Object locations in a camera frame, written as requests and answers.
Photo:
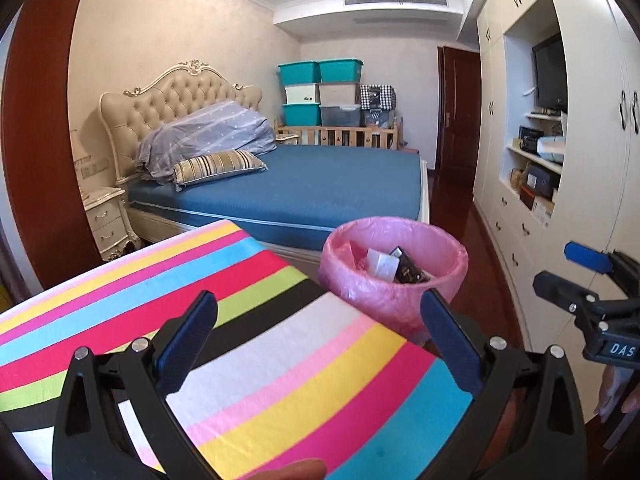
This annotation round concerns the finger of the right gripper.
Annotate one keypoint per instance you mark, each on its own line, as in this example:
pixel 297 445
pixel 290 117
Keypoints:
pixel 571 297
pixel 621 269

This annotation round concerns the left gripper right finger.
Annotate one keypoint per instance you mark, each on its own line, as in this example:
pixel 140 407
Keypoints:
pixel 524 420

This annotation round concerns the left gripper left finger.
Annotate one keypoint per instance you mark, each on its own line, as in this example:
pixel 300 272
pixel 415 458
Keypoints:
pixel 91 440

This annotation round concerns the black small product box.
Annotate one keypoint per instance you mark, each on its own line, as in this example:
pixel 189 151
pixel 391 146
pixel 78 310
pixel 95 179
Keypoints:
pixel 408 271

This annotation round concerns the white pink card box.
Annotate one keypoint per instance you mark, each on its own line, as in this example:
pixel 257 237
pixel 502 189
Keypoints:
pixel 381 266

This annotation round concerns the pink lined trash bin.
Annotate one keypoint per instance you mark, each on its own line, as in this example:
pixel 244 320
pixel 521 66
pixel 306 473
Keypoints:
pixel 343 269

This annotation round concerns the right hand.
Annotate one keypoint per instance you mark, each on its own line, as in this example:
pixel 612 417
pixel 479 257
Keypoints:
pixel 612 389

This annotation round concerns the left hand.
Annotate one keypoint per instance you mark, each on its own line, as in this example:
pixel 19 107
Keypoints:
pixel 312 469

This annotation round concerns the white built-in wardrobe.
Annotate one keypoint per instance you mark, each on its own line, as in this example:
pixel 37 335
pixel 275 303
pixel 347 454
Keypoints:
pixel 596 202

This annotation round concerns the black television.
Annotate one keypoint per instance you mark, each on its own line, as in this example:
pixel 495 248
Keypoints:
pixel 550 74

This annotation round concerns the colourful striped table cloth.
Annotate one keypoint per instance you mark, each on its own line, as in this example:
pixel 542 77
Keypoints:
pixel 290 371

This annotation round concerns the dark wooden door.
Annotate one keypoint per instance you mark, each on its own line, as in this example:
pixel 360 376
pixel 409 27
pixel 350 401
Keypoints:
pixel 460 96

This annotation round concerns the cream bedside table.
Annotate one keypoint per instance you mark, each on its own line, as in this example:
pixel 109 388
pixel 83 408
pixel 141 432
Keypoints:
pixel 105 209

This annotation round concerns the blue mattress bed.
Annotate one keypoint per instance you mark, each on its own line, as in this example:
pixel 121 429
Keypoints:
pixel 304 193

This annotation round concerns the black white checkered bag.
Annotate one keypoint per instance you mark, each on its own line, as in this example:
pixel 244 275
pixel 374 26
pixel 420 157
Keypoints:
pixel 377 97

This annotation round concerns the gold striped cushion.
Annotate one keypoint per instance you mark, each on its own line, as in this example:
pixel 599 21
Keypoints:
pixel 215 166

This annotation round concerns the grey translucent storage bin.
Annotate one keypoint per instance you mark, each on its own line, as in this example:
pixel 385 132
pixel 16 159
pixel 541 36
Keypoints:
pixel 340 115

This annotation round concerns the beige storage box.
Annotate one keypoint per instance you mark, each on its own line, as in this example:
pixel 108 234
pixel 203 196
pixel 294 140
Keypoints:
pixel 339 93

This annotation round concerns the grey striped pillow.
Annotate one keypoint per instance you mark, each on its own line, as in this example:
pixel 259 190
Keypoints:
pixel 220 127

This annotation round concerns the ceiling air vent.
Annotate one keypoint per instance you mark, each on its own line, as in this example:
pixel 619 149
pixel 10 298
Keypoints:
pixel 428 2

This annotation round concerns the teal storage bin upper right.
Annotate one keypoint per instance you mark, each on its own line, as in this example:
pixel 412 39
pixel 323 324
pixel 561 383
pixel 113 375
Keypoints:
pixel 340 70

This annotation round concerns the teal storage bin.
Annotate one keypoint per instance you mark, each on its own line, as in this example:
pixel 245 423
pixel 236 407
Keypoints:
pixel 302 72
pixel 340 70
pixel 301 114

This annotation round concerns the teal storage bin lower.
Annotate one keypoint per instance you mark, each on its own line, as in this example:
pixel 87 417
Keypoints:
pixel 301 114

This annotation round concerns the white storage box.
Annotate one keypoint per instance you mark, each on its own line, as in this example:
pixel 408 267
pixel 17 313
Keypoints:
pixel 302 94

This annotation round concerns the teal storage bin upper left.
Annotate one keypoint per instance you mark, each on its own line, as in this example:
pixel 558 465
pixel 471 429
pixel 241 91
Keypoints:
pixel 302 72

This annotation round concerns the beige tufted headboard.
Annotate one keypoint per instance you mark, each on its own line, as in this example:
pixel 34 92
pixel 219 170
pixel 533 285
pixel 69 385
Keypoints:
pixel 182 90

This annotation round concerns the red wooden door frame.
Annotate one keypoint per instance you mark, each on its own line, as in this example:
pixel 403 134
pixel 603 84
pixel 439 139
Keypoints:
pixel 45 223

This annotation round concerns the wooden crib rail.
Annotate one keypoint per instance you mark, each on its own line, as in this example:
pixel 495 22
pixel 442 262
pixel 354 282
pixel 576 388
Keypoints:
pixel 355 137

